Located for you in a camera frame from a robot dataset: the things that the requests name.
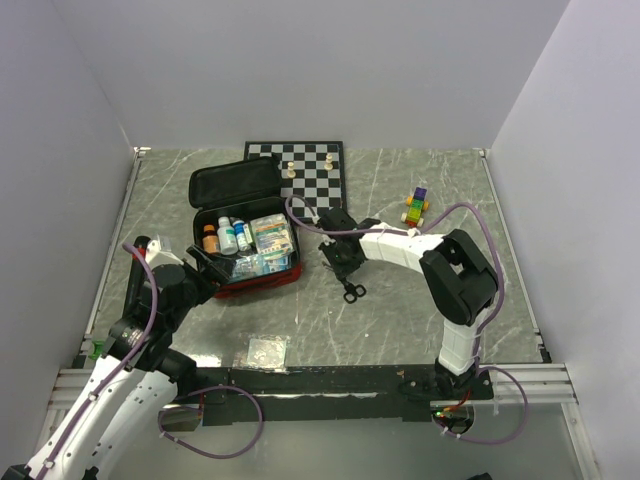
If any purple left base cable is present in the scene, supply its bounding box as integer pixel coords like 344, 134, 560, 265
157, 385, 265, 460

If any blue wipes packet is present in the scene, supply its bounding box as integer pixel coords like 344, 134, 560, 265
230, 254, 273, 283

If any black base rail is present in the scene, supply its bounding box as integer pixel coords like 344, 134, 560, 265
159, 360, 479, 426

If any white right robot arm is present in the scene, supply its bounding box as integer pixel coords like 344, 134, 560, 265
315, 208, 504, 399

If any colourful toy block car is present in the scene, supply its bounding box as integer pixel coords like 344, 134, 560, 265
401, 187, 429, 228

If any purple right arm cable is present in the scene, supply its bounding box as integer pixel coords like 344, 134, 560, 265
284, 194, 506, 371

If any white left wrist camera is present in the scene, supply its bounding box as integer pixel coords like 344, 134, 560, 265
134, 235, 183, 270

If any red black medicine case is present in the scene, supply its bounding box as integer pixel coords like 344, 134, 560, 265
188, 156, 302, 299

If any small dropper bottle blue label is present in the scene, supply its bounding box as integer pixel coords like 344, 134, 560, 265
232, 219, 251, 252

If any black white chessboard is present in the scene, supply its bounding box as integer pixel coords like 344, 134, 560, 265
244, 140, 348, 216

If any small green box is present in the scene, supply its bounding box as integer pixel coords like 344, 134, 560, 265
244, 224, 256, 248

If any brown bottle orange cap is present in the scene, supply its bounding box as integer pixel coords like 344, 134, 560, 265
202, 224, 220, 254

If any green clip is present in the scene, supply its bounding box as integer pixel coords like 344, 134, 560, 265
89, 341, 104, 360

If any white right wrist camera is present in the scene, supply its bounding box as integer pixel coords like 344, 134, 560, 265
319, 239, 336, 255

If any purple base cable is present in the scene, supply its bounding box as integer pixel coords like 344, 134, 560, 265
433, 364, 531, 446
157, 385, 265, 460

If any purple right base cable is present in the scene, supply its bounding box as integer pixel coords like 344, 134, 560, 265
433, 364, 531, 446

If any white medicine bottle green label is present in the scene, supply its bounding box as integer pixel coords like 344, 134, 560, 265
217, 216, 239, 256

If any beige bandage pack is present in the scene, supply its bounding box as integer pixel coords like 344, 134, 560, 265
250, 213, 294, 258

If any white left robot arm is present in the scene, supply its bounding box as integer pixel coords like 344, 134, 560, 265
3, 236, 233, 479

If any clear flat plastic pouch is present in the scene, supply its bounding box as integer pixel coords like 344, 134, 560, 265
233, 334, 290, 372

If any cream chess queen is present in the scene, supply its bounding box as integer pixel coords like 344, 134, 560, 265
324, 153, 333, 171

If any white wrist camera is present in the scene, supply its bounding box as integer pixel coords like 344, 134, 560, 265
134, 235, 183, 270
319, 239, 336, 255

